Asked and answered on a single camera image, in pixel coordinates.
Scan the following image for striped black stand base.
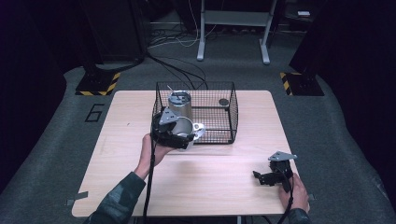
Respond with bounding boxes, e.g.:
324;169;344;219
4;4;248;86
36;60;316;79
75;70;122;97
278;71;325;97

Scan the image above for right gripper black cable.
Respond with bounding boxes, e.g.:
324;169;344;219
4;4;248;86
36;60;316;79
275;169;295;224

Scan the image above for white floor cable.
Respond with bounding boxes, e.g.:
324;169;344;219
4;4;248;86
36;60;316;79
148;0;219;49

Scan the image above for black wire basket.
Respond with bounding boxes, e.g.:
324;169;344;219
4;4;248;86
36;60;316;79
151;81;239;146

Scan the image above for black floor cables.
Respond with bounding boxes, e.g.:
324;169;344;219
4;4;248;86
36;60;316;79
145;51;210;91

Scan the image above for steel tumbler with lid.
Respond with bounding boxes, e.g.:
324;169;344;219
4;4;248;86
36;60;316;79
167;90;194;121

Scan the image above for grey tape strip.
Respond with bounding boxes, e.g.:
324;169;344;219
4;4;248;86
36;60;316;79
65;190;90;206

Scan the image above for white metal desk frame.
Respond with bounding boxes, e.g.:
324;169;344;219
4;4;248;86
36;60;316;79
196;0;278;65

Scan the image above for person's right hand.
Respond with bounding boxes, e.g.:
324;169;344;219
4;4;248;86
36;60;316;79
277;173;309;214

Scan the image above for metal straw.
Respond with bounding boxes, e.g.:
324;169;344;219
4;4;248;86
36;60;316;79
166;85;182;102

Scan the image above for person's left hand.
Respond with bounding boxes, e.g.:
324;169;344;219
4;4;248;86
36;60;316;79
134;133;177;180

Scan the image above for steel mug with handle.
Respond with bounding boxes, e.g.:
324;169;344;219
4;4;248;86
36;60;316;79
170;116;206;147

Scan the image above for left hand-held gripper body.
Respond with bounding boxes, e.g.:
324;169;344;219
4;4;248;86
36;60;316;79
150;106;190;149

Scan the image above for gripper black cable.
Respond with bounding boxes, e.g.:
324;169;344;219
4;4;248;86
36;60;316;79
275;169;295;224
142;136;157;224

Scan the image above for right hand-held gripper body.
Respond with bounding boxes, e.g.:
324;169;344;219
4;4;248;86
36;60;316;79
268;150;298;193

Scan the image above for dark cabinet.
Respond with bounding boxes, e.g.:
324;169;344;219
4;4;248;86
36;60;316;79
78;0;148;64

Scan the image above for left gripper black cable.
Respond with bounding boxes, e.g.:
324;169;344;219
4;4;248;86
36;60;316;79
142;136;157;224

